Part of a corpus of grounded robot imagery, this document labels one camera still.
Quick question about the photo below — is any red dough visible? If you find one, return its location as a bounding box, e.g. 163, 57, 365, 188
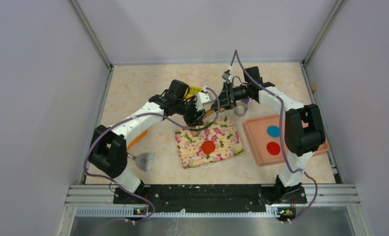
201, 140, 216, 154

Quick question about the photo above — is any floral cutting board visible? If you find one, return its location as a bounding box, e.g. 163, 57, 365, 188
174, 116, 245, 169

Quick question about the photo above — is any wooden dough roller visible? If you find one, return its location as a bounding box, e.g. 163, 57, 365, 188
190, 108, 225, 137

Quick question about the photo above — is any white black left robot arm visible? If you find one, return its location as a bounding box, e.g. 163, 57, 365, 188
86, 80, 213, 193

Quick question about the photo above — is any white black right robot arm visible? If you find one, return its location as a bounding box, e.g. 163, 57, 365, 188
212, 66, 326, 196

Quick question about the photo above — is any blue dough disc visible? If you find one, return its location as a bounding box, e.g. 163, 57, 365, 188
267, 125, 280, 138

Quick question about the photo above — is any metal dough scraper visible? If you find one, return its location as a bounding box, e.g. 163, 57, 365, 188
127, 152, 155, 172

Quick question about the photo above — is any red dough disc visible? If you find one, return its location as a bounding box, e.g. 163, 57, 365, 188
266, 142, 281, 155

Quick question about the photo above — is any colourful toy brick block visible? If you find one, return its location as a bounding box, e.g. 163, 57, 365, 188
185, 86, 202, 99

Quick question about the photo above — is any orange plastic knife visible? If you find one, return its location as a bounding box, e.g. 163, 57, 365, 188
127, 130, 148, 148

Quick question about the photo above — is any pink plastic tray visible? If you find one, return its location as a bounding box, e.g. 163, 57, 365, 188
242, 113, 330, 167

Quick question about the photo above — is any small wooden piece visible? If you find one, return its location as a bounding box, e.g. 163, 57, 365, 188
309, 83, 317, 92

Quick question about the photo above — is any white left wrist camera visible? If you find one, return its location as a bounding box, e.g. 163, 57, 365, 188
195, 91, 213, 111

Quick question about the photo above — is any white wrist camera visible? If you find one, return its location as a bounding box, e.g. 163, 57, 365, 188
195, 91, 213, 111
222, 65, 233, 83

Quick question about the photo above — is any metal ring cutter purple handle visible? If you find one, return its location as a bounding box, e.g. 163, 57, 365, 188
233, 99, 249, 117

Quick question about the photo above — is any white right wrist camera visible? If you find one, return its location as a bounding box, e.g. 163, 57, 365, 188
222, 65, 233, 83

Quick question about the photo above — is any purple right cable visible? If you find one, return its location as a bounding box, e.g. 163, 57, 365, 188
230, 49, 318, 223

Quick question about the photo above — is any purple cable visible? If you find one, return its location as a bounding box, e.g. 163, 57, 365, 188
83, 86, 221, 225
230, 49, 318, 223

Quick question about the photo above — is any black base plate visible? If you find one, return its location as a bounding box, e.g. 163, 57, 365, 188
113, 184, 307, 213

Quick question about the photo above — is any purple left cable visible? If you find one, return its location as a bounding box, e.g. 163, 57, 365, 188
83, 86, 221, 225

